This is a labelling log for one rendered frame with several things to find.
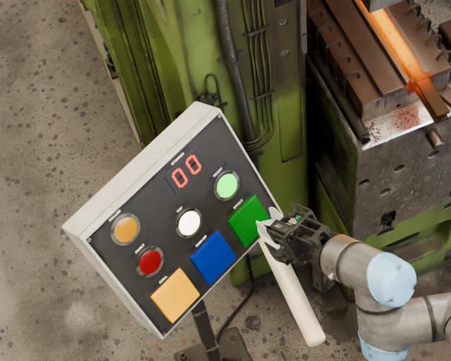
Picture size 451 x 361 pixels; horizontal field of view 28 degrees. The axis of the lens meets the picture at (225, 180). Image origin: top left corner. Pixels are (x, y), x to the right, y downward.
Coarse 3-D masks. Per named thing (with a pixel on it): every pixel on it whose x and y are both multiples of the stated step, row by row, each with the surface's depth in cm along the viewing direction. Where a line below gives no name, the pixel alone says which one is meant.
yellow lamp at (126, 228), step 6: (120, 222) 153; (126, 222) 153; (132, 222) 154; (120, 228) 153; (126, 228) 154; (132, 228) 154; (120, 234) 153; (126, 234) 154; (132, 234) 155; (120, 240) 154; (126, 240) 154
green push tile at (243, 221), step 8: (248, 200) 168; (256, 200) 169; (240, 208) 167; (248, 208) 168; (256, 208) 169; (232, 216) 167; (240, 216) 168; (248, 216) 169; (256, 216) 170; (264, 216) 171; (232, 224) 167; (240, 224) 168; (248, 224) 169; (256, 224) 170; (240, 232) 168; (248, 232) 170; (256, 232) 171; (240, 240) 169; (248, 240) 170
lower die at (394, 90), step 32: (320, 0) 197; (352, 0) 195; (320, 32) 193; (352, 32) 191; (416, 32) 189; (352, 64) 188; (384, 64) 186; (448, 64) 185; (352, 96) 188; (384, 96) 184; (416, 96) 189
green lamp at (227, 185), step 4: (224, 176) 164; (228, 176) 164; (232, 176) 165; (220, 180) 163; (224, 180) 164; (228, 180) 164; (232, 180) 165; (236, 180) 166; (220, 184) 163; (224, 184) 164; (228, 184) 164; (232, 184) 165; (236, 184) 166; (220, 188) 164; (224, 188) 164; (228, 188) 165; (232, 188) 165; (220, 192) 164; (224, 192) 164; (228, 192) 165; (232, 192) 165; (224, 196) 165; (228, 196) 165
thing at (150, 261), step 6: (150, 252) 158; (156, 252) 159; (144, 258) 157; (150, 258) 158; (156, 258) 159; (144, 264) 158; (150, 264) 158; (156, 264) 159; (144, 270) 158; (150, 270) 159
